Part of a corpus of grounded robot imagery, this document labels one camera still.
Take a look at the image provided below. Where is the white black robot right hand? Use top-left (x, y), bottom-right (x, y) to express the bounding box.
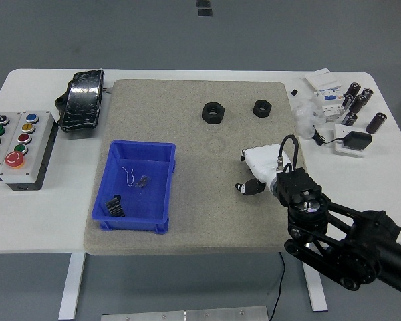
top-left (235, 142), bottom-right (293, 197)

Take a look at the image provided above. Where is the blue plastic bin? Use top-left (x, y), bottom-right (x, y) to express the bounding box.
top-left (92, 140), bottom-right (177, 234)

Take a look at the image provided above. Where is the large black gear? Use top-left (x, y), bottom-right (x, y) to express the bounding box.
top-left (105, 194), bottom-right (126, 217)

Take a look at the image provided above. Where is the small black hex nut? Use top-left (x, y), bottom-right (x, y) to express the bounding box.
top-left (252, 99), bottom-right (273, 118)

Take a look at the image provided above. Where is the large black hex nut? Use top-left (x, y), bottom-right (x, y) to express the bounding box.
top-left (201, 102), bottom-right (227, 125)

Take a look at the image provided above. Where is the white cardboard box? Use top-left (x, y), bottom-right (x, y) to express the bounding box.
top-left (303, 68), bottom-right (342, 93)

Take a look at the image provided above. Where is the grey box with red stop button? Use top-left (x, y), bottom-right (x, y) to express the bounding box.
top-left (0, 110), bottom-right (58, 191)

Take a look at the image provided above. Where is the grey box with green buttons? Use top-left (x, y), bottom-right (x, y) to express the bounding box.
top-left (0, 112), bottom-right (23, 183)

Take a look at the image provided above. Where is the crumpled clear plastic bag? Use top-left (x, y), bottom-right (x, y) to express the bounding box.
top-left (293, 100), bottom-right (325, 140)

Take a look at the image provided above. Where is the grey-brown felt mat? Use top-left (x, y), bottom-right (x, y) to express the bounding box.
top-left (83, 78), bottom-right (324, 257)

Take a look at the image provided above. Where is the white square plate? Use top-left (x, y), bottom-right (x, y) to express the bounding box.
top-left (333, 123), bottom-right (369, 158)

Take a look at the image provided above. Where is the white blue circuit breaker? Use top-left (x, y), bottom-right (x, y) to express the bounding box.
top-left (312, 85), bottom-right (347, 124)

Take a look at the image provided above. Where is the black power adapter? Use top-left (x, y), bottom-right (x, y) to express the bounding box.
top-left (343, 131), bottom-right (373, 150)

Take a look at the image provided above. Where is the white table leg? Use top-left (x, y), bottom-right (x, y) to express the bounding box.
top-left (299, 252), bottom-right (329, 312)
top-left (58, 253), bottom-right (87, 320)

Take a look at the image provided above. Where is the silver metal plate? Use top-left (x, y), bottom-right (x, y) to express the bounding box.
top-left (101, 306), bottom-right (269, 321)

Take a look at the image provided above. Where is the black film-wrapped device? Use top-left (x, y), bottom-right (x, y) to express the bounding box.
top-left (55, 69), bottom-right (107, 134)

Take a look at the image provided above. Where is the black adapter cord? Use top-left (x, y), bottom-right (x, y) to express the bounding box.
top-left (312, 125), bottom-right (347, 146)

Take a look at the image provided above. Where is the black cable under table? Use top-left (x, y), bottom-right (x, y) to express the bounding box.
top-left (270, 252), bottom-right (287, 321)

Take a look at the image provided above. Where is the thin white wire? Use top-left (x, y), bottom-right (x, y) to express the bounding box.
top-left (121, 166), bottom-right (136, 187)

